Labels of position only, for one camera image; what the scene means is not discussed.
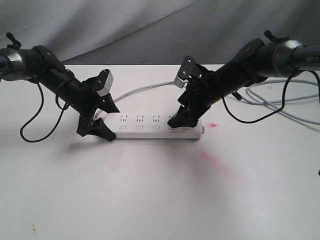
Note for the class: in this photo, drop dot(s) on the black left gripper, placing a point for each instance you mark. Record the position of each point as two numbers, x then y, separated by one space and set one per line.
86 101

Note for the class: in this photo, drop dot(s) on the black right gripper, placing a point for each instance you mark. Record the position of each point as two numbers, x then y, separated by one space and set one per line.
195 100

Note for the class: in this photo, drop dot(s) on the white five-outlet power strip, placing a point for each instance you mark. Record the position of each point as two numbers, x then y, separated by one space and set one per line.
133 126

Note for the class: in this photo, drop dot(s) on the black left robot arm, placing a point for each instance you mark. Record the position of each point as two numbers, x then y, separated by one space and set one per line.
41 67

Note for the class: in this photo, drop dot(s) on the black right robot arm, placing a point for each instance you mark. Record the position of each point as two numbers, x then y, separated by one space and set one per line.
254 63

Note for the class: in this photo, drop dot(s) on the grey backdrop cloth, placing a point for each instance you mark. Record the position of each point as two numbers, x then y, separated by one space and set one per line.
154 32

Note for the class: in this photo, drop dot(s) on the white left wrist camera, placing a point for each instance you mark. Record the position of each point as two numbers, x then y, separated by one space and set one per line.
104 82

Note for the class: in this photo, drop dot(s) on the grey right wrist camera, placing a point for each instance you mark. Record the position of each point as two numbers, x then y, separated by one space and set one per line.
186 69

